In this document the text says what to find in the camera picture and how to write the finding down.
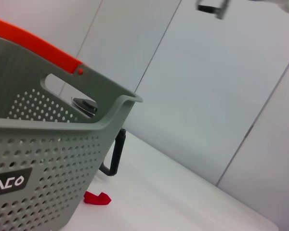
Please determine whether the glass teapot with black lid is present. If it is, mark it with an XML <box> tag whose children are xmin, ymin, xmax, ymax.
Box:
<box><xmin>71</xmin><ymin>97</ymin><xmax>127</xmax><ymax>177</ymax></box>

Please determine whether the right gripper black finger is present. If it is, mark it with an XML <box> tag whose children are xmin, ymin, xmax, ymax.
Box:
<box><xmin>197</xmin><ymin>0</ymin><xmax>228</xmax><ymax>20</ymax></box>

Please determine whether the dark red building brick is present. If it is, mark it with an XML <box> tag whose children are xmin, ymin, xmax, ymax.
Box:
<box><xmin>83</xmin><ymin>191</ymin><xmax>112</xmax><ymax>206</ymax></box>

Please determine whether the grey-green perforated storage bin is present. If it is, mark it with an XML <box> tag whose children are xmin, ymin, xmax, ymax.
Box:
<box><xmin>0</xmin><ymin>33</ymin><xmax>144</xmax><ymax>231</ymax></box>

